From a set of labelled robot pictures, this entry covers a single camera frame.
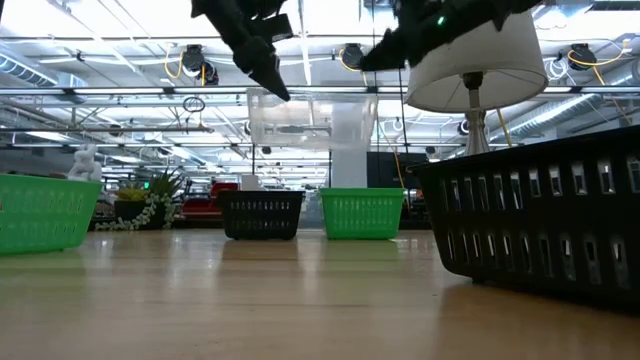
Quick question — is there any black plastic basket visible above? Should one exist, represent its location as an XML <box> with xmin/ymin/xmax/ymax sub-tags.
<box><xmin>216</xmin><ymin>189</ymin><xmax>306</xmax><ymax>241</ymax></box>
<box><xmin>409</xmin><ymin>124</ymin><xmax>640</xmax><ymax>315</ymax></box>

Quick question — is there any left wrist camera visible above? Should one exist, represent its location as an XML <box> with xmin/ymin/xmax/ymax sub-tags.
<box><xmin>257</xmin><ymin>13</ymin><xmax>295</xmax><ymax>44</ymax></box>

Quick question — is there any red seat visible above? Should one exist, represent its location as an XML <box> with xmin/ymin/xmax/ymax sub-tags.
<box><xmin>180</xmin><ymin>181</ymin><xmax>240</xmax><ymax>222</ymax></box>

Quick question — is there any clear plastic bin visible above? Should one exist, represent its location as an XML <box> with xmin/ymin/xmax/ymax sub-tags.
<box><xmin>246</xmin><ymin>87</ymin><xmax>380</xmax><ymax>152</ymax></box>

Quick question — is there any black cabinet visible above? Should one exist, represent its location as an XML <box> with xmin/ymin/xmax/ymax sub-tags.
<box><xmin>366</xmin><ymin>151</ymin><xmax>432</xmax><ymax>230</ymax></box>

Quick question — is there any white figurine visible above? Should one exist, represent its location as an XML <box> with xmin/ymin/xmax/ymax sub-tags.
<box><xmin>67</xmin><ymin>143</ymin><xmax>104</xmax><ymax>182</ymax></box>

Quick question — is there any black ceiling cable reel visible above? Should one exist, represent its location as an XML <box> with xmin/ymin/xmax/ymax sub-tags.
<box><xmin>164</xmin><ymin>43</ymin><xmax>221</xmax><ymax>86</ymax></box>
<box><xmin>554</xmin><ymin>42</ymin><xmax>632</xmax><ymax>84</ymax></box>
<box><xmin>337</xmin><ymin>42</ymin><xmax>370</xmax><ymax>75</ymax></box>

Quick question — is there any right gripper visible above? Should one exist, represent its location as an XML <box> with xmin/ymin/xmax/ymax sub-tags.
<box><xmin>358</xmin><ymin>0</ymin><xmax>504</xmax><ymax>72</ymax></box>

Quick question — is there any black planter with green plants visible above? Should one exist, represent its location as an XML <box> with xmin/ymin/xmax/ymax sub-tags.
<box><xmin>93</xmin><ymin>168</ymin><xmax>187</xmax><ymax>233</ymax></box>

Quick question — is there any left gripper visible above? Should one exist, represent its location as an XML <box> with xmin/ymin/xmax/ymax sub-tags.
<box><xmin>189</xmin><ymin>0</ymin><xmax>292</xmax><ymax>102</ymax></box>

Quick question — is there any yellow power cord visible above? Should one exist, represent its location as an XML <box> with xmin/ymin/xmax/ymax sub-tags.
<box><xmin>494</xmin><ymin>108</ymin><xmax>514</xmax><ymax>148</ymax></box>

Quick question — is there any white shade table lamp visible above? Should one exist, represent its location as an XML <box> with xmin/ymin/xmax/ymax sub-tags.
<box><xmin>404</xmin><ymin>8</ymin><xmax>550</xmax><ymax>157</ymax></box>

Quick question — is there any silver ventilation duct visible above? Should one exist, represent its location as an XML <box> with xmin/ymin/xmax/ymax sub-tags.
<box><xmin>492</xmin><ymin>92</ymin><xmax>640</xmax><ymax>141</ymax></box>
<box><xmin>0</xmin><ymin>53</ymin><xmax>59</xmax><ymax>87</ymax></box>

